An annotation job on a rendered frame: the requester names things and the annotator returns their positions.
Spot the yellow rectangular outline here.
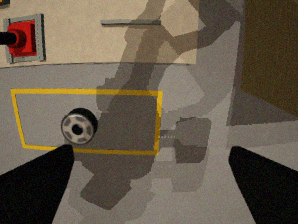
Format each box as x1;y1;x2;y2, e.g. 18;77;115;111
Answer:
11;88;162;155

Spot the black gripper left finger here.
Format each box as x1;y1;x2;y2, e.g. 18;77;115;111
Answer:
0;144;74;224

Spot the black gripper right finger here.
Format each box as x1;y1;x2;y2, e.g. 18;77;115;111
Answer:
229;147;298;224

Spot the black wheel with grey rim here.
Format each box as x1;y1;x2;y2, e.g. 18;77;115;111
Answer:
61;108;98;145

